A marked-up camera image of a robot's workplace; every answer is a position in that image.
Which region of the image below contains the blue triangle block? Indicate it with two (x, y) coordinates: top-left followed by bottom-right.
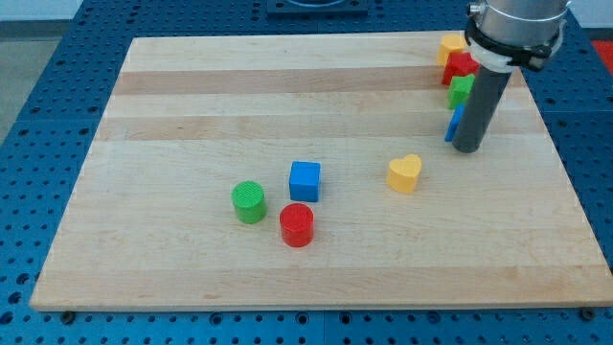
(444, 103), (465, 143)

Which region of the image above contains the wooden board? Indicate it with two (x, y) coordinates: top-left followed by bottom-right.
(30, 32), (612, 311)

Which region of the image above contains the green cylinder block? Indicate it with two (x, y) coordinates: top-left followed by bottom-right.
(231, 180), (267, 224)

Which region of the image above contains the yellow heart block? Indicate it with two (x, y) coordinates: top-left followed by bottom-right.
(386, 154), (422, 194)

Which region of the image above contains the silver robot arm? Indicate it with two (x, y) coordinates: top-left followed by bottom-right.
(452, 0), (570, 153)

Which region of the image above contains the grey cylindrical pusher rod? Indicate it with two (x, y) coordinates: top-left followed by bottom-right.
(452, 67), (511, 153)

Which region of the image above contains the yellow pentagon block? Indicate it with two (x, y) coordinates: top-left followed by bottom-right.
(436, 34), (466, 66)

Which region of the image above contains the red star block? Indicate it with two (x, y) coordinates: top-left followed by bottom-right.
(442, 53), (480, 85)

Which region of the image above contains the blue cube block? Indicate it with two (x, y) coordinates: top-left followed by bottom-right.
(288, 161), (321, 202)

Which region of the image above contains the red cylinder block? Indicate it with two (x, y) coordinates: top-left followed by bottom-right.
(279, 203), (314, 247)

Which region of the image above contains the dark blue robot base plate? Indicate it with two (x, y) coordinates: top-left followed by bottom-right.
(264, 0), (369, 15)

